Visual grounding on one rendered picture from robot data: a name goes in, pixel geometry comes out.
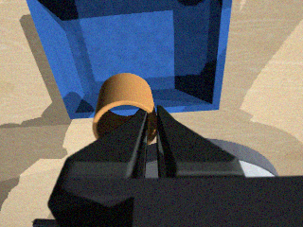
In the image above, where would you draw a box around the bronze bushing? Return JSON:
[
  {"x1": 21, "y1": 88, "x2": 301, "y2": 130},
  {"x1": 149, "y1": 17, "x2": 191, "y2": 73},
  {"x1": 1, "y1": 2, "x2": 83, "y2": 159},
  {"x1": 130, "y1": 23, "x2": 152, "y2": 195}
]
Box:
[{"x1": 92, "y1": 73, "x2": 157, "y2": 146}]

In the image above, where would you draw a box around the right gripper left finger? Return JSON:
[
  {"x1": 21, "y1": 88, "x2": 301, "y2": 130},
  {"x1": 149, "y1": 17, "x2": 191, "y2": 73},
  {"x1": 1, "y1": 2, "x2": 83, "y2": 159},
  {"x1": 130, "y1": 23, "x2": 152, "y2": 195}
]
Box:
[{"x1": 57, "y1": 109, "x2": 148, "y2": 180}]

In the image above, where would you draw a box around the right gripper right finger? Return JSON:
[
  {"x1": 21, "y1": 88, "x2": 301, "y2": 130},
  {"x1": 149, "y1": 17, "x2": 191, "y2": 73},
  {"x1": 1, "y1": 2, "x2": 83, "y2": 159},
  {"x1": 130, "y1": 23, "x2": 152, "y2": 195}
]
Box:
[{"x1": 156, "y1": 105, "x2": 246, "y2": 178}]

